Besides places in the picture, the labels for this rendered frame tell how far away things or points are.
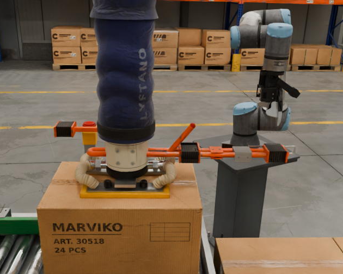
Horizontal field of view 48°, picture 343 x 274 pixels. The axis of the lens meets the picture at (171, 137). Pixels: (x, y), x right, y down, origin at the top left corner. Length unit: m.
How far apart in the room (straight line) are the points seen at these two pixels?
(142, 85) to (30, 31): 8.79
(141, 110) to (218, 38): 7.50
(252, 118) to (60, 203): 1.34
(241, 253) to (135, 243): 0.61
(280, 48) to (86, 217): 0.93
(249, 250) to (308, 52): 8.01
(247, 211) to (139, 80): 1.50
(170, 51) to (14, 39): 3.81
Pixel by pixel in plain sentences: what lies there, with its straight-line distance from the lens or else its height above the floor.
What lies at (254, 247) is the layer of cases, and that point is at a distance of 1.97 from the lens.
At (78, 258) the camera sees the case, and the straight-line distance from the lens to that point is 1.57.
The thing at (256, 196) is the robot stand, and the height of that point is 0.44.
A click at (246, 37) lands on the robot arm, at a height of 1.53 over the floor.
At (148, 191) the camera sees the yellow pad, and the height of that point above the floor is 0.97.
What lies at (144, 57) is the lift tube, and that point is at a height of 1.47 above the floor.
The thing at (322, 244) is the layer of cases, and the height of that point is 0.54.
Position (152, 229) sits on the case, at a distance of 1.47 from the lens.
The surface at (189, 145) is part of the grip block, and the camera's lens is 1.57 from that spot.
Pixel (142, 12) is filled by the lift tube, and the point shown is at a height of 1.62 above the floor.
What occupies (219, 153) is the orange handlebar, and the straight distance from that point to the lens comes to 1.54.
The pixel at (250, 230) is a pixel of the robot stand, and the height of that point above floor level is 0.18.
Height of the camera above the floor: 1.69
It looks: 21 degrees down
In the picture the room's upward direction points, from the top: 2 degrees clockwise
